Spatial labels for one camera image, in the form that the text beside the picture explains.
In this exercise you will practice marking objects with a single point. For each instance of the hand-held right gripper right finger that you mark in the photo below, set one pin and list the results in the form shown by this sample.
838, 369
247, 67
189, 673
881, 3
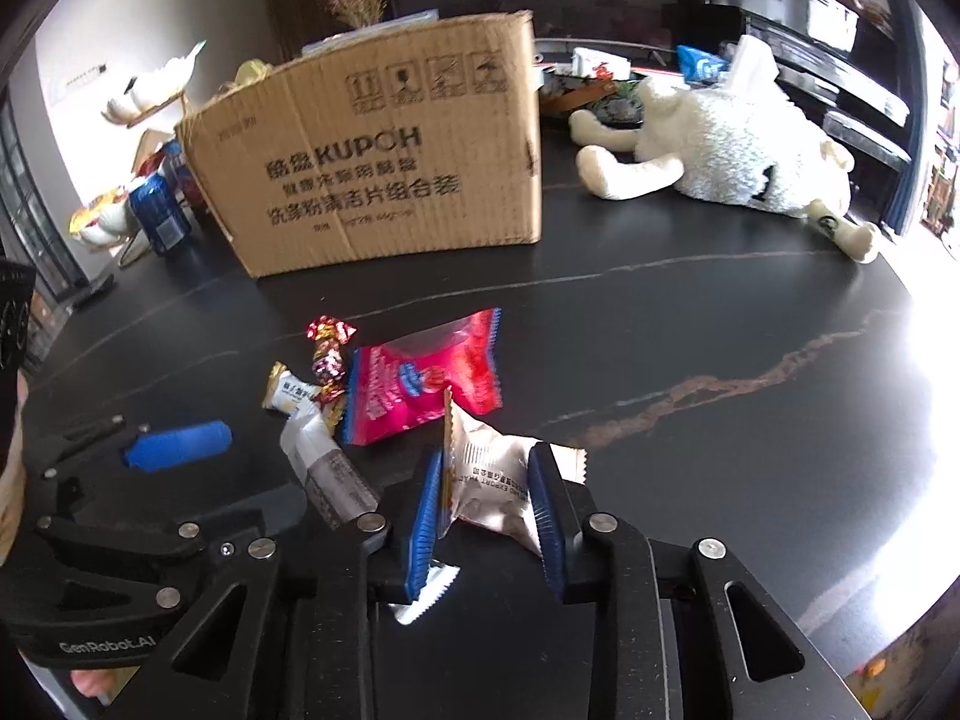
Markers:
547, 532

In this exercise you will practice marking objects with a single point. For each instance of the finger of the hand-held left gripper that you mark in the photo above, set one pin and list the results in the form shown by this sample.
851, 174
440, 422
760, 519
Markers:
255, 514
180, 446

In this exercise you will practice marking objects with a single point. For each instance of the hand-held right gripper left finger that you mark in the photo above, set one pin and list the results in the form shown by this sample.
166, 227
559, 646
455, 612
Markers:
424, 532

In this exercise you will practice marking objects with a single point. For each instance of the beige snack packet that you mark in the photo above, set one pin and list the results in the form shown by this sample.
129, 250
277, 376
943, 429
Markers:
487, 480

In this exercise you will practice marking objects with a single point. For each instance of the long white snack bar packet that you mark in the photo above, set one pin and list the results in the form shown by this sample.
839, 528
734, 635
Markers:
334, 476

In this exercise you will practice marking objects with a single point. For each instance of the small white gold candy packet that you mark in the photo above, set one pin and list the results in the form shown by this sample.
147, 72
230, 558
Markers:
289, 390

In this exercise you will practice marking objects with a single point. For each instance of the red snack packet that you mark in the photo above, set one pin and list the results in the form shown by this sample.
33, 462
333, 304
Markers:
420, 375

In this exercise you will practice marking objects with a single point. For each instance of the foil twist-wrapped candy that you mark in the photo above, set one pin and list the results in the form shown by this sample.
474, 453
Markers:
330, 360

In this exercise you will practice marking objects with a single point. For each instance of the brown cardboard box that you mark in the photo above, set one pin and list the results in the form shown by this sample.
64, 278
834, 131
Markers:
367, 150

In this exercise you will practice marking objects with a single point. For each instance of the person's left hand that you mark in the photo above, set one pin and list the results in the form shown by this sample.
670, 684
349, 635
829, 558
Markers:
91, 685

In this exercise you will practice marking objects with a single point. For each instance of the black phone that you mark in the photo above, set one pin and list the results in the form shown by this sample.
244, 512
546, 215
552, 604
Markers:
94, 289

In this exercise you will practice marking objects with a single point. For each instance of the blue drink can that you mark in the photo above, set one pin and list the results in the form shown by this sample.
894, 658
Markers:
163, 214

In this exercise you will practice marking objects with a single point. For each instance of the blue drink carton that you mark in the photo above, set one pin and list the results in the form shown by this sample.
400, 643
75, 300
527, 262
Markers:
184, 172

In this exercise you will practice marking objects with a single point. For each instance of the white plush sheep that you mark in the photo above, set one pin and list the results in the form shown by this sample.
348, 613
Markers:
720, 150

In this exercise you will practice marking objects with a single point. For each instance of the tray of small things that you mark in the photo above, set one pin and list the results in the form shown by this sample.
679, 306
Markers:
592, 86

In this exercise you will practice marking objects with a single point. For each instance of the clear plastic box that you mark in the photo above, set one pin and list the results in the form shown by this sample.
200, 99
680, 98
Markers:
375, 28

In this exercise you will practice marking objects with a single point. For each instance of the dried flower bouquet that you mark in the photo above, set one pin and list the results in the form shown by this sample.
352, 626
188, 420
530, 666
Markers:
358, 0

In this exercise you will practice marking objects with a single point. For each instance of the blue snack bag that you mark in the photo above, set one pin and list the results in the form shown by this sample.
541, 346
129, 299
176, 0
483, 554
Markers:
699, 64

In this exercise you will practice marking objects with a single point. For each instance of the blue curtain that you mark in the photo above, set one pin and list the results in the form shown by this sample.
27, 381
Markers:
904, 187

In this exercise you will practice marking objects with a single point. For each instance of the white tissue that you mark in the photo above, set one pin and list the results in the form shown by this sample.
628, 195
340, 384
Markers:
750, 56

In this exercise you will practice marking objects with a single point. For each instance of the black upright piano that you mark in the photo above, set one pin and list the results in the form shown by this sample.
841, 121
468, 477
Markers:
810, 7

